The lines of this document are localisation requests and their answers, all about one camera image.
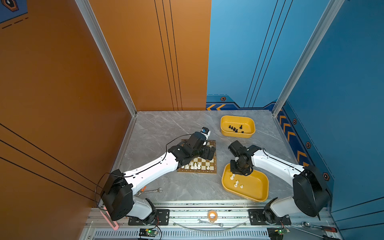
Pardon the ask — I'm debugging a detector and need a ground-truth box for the orange tape roll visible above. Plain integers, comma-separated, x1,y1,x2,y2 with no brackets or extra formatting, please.
207,210,218,223

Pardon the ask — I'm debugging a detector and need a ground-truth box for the silver wrench on table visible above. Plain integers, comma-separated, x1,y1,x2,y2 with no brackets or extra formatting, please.
136,188,163,196

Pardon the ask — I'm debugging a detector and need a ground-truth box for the near yellow tray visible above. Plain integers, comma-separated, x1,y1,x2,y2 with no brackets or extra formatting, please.
222,164,269,202

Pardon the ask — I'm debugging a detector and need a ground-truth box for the green circuit board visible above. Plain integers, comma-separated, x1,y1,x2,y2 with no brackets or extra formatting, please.
139,228,160,240

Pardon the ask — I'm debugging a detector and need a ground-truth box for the far yellow tray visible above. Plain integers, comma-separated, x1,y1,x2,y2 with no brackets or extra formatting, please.
221,116,256,139

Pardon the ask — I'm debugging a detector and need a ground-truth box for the aluminium corner post left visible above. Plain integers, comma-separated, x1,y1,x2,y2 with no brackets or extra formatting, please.
75,0,137,117

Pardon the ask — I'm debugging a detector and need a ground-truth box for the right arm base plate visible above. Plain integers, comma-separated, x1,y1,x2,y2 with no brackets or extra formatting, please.
248,209,292,226

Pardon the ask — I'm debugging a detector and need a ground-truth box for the red handled ratchet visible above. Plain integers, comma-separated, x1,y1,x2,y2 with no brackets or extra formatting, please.
302,222,338,233

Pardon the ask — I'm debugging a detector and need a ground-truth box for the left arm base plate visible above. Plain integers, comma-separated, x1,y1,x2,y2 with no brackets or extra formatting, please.
128,209,170,226

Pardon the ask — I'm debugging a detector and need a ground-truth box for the aluminium corner post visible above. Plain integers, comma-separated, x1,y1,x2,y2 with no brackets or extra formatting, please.
75,0,137,117
272,0,345,117

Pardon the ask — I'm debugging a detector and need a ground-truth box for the wooden chess board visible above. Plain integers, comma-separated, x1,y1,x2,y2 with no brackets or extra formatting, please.
177,153,217,174

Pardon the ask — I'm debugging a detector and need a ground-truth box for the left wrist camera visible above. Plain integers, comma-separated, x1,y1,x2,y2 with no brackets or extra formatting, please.
200,127,211,140

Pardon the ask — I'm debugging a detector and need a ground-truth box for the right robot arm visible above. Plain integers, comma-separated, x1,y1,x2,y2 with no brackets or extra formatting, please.
228,141,332,224

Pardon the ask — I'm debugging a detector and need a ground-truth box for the aluminium corner post right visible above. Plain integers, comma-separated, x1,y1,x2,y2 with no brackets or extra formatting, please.
272,0,345,117

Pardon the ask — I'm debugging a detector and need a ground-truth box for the silver wrench on rail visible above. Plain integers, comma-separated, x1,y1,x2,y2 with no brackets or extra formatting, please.
198,219,224,228

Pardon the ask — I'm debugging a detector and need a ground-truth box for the pink tool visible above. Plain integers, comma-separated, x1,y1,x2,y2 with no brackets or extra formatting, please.
100,210,119,231

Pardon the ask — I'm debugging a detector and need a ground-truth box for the yellow tray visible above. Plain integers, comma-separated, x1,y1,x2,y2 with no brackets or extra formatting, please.
221,116,256,139
222,164,269,202

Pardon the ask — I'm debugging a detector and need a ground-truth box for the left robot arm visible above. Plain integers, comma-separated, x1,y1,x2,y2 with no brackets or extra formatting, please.
100,127,216,224

